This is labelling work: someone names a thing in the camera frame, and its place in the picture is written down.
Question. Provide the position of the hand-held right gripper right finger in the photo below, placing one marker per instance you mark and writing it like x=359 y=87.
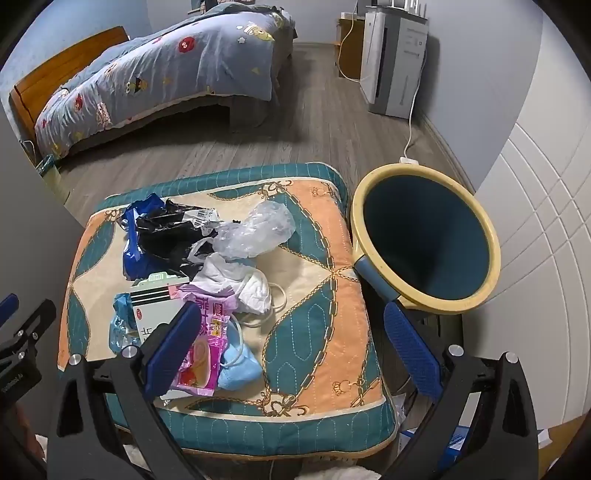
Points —
x=411 y=350

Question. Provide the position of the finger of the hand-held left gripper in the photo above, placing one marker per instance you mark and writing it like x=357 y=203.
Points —
x=39 y=318
x=8 y=305

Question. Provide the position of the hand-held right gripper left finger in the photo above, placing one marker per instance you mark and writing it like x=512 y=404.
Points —
x=171 y=350

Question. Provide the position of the white green medicine box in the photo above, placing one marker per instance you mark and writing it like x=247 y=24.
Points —
x=152 y=304

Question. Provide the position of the pink purple snack wrapper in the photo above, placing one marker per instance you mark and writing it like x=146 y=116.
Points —
x=207 y=314

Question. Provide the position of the blue wrapper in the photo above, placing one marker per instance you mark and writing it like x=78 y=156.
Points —
x=122 y=323

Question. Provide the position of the white tissue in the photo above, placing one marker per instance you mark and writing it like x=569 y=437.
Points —
x=217 y=274

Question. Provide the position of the blue plastic bag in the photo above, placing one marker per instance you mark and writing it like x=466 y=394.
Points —
x=131 y=258

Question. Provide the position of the blue white-lined face mask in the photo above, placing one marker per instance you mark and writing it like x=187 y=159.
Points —
x=256 y=293

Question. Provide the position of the black plastic bag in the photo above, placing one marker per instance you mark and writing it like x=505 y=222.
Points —
x=166 y=235

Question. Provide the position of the teal trash bin yellow rim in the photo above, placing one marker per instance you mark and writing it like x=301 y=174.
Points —
x=415 y=230

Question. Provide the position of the clear plastic bag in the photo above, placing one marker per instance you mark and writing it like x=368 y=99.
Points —
x=258 y=230

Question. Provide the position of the blue cardboard box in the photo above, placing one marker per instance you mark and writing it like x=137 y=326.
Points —
x=455 y=445

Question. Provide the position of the teal orange patterned cushion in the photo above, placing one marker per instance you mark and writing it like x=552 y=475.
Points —
x=314 y=295

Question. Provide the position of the green container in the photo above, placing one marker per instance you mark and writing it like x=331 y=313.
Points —
x=48 y=166

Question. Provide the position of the white wardrobe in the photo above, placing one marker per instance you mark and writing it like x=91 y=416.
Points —
x=545 y=230

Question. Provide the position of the white power strip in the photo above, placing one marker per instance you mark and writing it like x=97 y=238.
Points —
x=407 y=161

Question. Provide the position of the wooden bed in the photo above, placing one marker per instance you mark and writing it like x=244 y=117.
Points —
x=55 y=74

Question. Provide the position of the white grey air purifier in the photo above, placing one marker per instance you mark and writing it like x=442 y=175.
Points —
x=392 y=64

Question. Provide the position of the bed with blue quilt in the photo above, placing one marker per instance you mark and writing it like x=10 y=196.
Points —
x=184 y=60

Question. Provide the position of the small wooden cabinet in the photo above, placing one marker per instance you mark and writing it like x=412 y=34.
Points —
x=353 y=50

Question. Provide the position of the white router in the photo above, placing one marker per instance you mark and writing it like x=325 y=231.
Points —
x=397 y=5

